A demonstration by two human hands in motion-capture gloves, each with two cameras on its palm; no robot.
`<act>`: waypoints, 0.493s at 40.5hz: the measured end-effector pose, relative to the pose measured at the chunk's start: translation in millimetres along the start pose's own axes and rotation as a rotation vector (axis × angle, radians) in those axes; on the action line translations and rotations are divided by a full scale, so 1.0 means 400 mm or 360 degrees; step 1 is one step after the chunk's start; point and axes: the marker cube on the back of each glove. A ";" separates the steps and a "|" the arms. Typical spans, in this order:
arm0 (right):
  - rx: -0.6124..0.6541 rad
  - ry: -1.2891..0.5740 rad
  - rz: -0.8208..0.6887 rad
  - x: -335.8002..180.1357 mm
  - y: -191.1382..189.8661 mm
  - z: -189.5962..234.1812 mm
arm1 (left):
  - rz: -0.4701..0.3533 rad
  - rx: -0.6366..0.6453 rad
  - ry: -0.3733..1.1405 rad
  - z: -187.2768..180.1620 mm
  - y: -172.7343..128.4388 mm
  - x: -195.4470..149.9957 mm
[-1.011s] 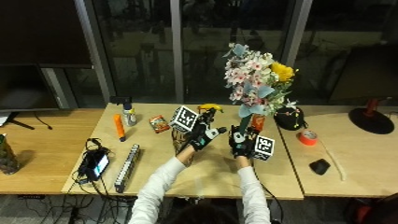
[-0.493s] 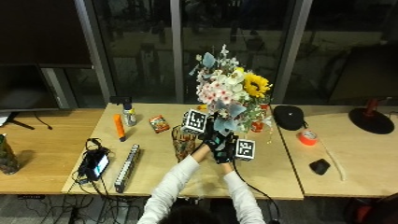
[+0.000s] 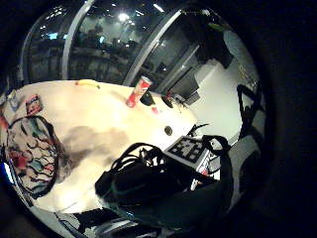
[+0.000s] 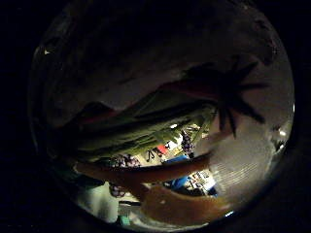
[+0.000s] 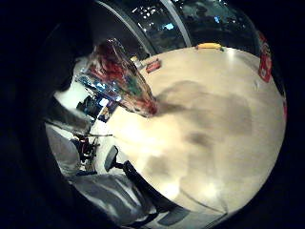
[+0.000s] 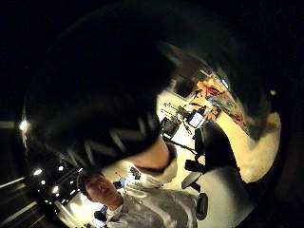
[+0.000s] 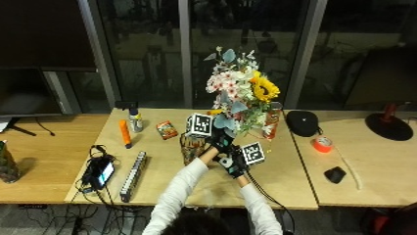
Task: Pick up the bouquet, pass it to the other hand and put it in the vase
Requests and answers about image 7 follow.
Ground person's left hand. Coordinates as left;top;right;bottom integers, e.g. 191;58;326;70
207;126;238;155

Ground person's right hand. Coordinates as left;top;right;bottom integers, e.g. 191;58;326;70
216;145;252;180

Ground artificial flower bouquet with sunflower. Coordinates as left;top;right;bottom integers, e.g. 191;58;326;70
204;46;282;139

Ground white marker cube right glove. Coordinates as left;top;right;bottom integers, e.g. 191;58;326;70
240;141;268;166

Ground white marker cube glove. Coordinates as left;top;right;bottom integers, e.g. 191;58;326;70
240;141;268;166
186;113;215;138

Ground white marker cube left glove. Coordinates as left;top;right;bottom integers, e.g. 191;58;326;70
186;113;215;138

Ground tall red-orange glass vase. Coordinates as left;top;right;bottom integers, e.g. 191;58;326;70
263;101;284;141

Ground small orange snack packet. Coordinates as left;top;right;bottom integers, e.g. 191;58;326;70
155;120;180;141

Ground orange tape roll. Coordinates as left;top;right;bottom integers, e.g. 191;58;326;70
312;135;335;154

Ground spray bottle with black trigger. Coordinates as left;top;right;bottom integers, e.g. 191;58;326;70
115;100;146;134

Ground orange marker pen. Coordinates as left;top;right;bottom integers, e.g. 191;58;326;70
119;118;134;150

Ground black computer mouse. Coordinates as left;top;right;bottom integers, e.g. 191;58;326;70
324;165;348;185

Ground long silver power strip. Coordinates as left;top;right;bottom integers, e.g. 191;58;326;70
119;150;150;204

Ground black phone with lit screen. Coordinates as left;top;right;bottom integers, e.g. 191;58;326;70
82;154;118;192

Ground red and black bag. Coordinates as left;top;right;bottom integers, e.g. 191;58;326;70
360;202;417;235

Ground black computer monitor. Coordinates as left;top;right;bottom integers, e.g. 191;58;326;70
0;68;64;137

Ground dark green patterned vase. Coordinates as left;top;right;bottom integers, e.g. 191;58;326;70
0;140;23;184

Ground black glove cable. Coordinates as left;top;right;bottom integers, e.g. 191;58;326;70
246;171;298;233

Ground grey window frame post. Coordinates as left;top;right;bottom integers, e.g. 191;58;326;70
283;0;330;111
78;0;123;110
178;0;195;110

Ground black cable bundle at phone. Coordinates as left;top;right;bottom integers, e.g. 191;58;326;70
75;144;120;197

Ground black round base red post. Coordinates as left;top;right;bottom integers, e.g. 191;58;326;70
364;102;415;142

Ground black cables under table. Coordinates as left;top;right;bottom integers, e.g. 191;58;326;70
18;195;148;235

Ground large dark wall screen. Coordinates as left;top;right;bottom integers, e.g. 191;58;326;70
0;0;98;72

